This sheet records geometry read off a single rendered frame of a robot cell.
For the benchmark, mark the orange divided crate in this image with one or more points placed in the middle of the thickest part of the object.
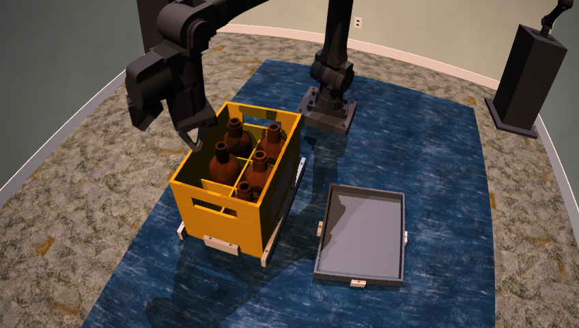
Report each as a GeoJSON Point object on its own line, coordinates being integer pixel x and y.
{"type": "Point", "coordinates": [205, 211]}

